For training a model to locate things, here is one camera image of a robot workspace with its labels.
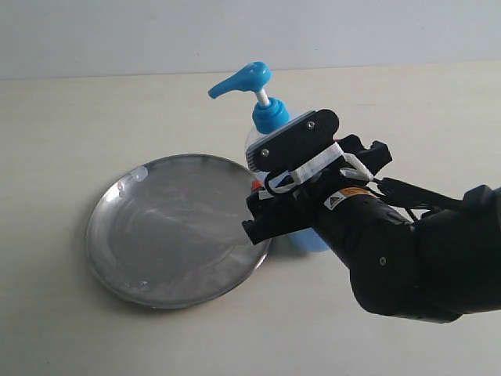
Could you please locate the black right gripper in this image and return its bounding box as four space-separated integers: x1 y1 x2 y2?
242 135 391 244

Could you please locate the blue soap pump bottle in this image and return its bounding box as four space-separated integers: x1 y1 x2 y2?
208 61 328 252

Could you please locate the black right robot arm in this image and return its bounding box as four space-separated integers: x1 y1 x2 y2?
243 135 500 324

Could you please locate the round stainless steel plate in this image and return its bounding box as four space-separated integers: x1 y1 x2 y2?
85 154 269 309

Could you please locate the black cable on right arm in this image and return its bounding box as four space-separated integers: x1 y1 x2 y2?
375 176 467 220

